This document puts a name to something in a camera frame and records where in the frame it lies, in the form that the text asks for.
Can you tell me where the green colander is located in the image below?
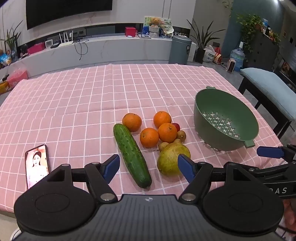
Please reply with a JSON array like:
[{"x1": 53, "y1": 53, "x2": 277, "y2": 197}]
[{"x1": 194, "y1": 86, "x2": 259, "y2": 151}]

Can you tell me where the person's right hand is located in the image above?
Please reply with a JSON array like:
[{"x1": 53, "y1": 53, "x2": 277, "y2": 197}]
[{"x1": 283, "y1": 199, "x2": 296, "y2": 232}]

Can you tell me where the pink checked tablecloth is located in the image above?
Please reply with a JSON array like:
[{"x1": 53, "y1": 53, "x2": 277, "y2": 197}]
[{"x1": 0, "y1": 63, "x2": 284, "y2": 212}]

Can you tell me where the grey trash bin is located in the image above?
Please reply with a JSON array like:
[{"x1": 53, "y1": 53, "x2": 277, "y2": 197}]
[{"x1": 169, "y1": 35, "x2": 192, "y2": 65}]

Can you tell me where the smartphone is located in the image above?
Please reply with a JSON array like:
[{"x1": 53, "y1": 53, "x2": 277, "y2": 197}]
[{"x1": 25, "y1": 144, "x2": 51, "y2": 190}]

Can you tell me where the chair with blue cushion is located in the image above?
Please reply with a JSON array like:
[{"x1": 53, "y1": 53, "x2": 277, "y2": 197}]
[{"x1": 238, "y1": 74, "x2": 292, "y2": 140}]

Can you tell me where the pink basket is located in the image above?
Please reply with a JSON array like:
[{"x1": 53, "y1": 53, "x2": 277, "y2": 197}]
[{"x1": 7, "y1": 70, "x2": 28, "y2": 88}]

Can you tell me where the dark green cabinet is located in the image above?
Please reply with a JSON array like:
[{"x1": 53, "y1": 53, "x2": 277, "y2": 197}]
[{"x1": 245, "y1": 30, "x2": 280, "y2": 70}]

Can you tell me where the white plastic bag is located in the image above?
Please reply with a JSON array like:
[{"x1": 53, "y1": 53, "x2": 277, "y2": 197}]
[{"x1": 203, "y1": 45, "x2": 217, "y2": 62}]

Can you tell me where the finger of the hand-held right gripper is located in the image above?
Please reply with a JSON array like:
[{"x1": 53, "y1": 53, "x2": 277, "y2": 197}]
[
  {"x1": 248, "y1": 162, "x2": 296, "y2": 179},
  {"x1": 257, "y1": 145, "x2": 296, "y2": 162}
]

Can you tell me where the yellow-green pear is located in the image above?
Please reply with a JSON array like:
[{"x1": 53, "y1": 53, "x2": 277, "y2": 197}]
[{"x1": 157, "y1": 142, "x2": 191, "y2": 176}]

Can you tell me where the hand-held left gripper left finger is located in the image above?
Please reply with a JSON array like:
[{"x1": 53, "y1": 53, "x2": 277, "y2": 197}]
[{"x1": 47, "y1": 154, "x2": 121, "y2": 204}]

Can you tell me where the pink box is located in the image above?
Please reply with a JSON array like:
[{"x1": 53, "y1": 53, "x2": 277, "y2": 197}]
[{"x1": 27, "y1": 43, "x2": 46, "y2": 55}]

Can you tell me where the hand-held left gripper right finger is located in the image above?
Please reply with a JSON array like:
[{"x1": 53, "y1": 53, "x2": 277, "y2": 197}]
[{"x1": 178, "y1": 153, "x2": 255, "y2": 204}]

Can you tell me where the light blue seat cushion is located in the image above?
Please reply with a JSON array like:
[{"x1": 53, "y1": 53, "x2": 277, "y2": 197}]
[{"x1": 240, "y1": 68, "x2": 296, "y2": 121}]

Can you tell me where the teddy bear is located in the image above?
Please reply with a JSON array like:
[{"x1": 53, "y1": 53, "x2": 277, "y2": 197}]
[{"x1": 149, "y1": 17, "x2": 162, "y2": 38}]

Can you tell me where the thin-leaf potted plant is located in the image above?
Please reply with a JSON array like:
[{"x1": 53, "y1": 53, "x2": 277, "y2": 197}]
[{"x1": 4, "y1": 20, "x2": 24, "y2": 63}]

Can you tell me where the ivy plant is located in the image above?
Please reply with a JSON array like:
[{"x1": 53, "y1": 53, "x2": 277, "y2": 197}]
[{"x1": 236, "y1": 14, "x2": 263, "y2": 54}]

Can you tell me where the potted long-leaf plant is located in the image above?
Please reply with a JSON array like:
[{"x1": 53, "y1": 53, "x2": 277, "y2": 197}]
[{"x1": 187, "y1": 20, "x2": 226, "y2": 64}]

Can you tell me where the white router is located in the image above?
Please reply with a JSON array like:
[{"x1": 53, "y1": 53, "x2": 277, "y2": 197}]
[{"x1": 58, "y1": 32, "x2": 75, "y2": 47}]

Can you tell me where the orange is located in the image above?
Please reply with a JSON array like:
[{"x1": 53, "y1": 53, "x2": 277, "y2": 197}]
[
  {"x1": 140, "y1": 128, "x2": 159, "y2": 148},
  {"x1": 122, "y1": 113, "x2": 142, "y2": 132},
  {"x1": 158, "y1": 123, "x2": 178, "y2": 143},
  {"x1": 154, "y1": 111, "x2": 172, "y2": 128}
]

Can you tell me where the black television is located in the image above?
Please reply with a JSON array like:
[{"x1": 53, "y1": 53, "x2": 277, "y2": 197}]
[{"x1": 26, "y1": 0, "x2": 113, "y2": 30}]

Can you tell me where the black cable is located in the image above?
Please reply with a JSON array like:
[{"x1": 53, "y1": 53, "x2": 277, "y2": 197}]
[{"x1": 73, "y1": 38, "x2": 90, "y2": 61}]

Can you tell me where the white television console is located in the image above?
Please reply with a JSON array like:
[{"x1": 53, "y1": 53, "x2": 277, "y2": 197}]
[{"x1": 0, "y1": 34, "x2": 197, "y2": 78}]

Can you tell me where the blue water bottle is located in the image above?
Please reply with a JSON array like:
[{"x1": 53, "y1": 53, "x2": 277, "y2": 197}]
[{"x1": 230, "y1": 42, "x2": 245, "y2": 71}]

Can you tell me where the green cucumber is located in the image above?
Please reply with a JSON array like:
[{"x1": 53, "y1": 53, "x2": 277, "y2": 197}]
[{"x1": 113, "y1": 123, "x2": 152, "y2": 189}]

